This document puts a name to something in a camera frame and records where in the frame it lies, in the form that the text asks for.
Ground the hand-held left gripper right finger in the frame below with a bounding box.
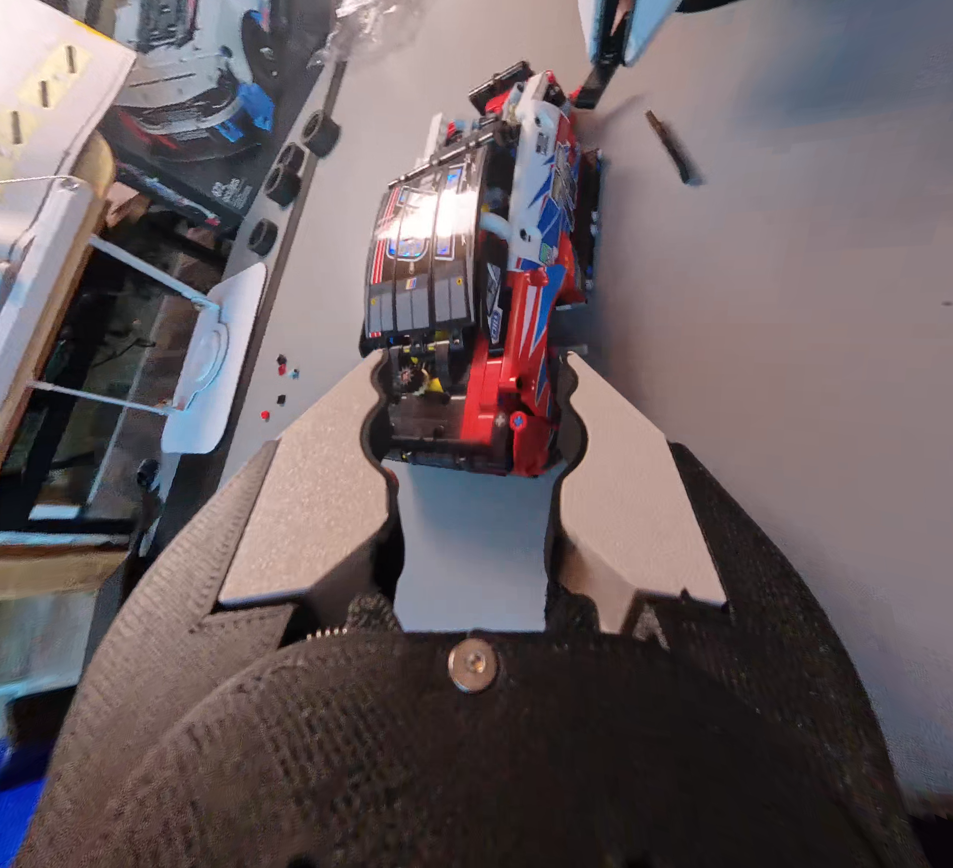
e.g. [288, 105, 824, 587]
[549, 351, 728, 634]

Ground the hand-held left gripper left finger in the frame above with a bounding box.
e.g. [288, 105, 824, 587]
[216, 351, 409, 608]

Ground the black long lego tile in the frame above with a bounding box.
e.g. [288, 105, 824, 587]
[572, 62, 621, 111]

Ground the red blue lego car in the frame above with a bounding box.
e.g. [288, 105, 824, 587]
[359, 60, 604, 478]

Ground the lego set box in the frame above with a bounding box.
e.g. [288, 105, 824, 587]
[0, 0, 338, 228]

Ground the white book stand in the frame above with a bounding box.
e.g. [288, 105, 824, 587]
[0, 131, 268, 455]

